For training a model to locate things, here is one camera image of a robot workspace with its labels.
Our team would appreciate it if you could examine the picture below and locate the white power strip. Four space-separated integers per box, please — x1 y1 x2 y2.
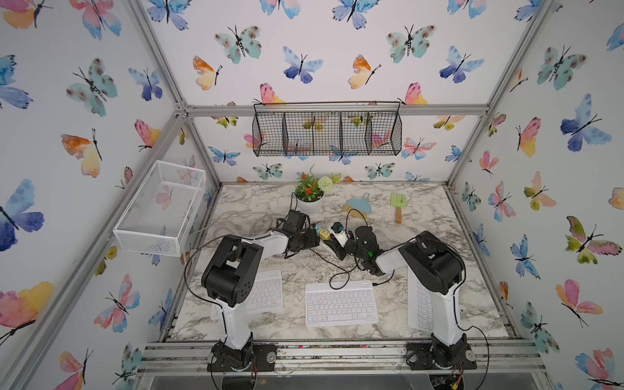
314 226 345 251

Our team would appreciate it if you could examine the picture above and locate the yellow plug adapter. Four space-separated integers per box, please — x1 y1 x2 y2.
318 228 331 241

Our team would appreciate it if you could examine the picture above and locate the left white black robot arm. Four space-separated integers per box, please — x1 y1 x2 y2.
201 210 320 351

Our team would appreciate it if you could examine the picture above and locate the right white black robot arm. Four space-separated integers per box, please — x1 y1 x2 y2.
329 223 466 347

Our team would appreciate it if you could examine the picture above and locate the white potted flower plant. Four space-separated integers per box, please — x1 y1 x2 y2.
294 167 342 218

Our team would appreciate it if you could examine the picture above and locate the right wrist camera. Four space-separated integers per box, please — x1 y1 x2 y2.
330 222 349 247

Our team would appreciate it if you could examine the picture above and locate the middle white wireless keyboard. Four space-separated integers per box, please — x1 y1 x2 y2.
305 280 379 328

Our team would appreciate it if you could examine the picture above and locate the white wireless keyboard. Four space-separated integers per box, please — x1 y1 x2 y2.
305 280 379 328
245 270 284 315
407 271 434 332

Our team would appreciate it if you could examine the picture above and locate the left white wireless keyboard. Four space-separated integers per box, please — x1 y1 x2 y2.
245 270 284 315

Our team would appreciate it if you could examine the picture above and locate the right white wireless keyboard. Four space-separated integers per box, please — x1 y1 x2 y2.
407 271 434 332

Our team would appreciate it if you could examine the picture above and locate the black wire wall basket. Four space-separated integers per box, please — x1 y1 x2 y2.
248 102 403 158

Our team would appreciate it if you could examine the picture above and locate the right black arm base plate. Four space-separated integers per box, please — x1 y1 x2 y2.
406 341 478 371

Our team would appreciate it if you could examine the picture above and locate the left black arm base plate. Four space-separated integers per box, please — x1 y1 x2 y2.
208 341 277 372

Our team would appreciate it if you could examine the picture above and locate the white mesh wall basket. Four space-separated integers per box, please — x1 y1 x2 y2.
113 160 206 257

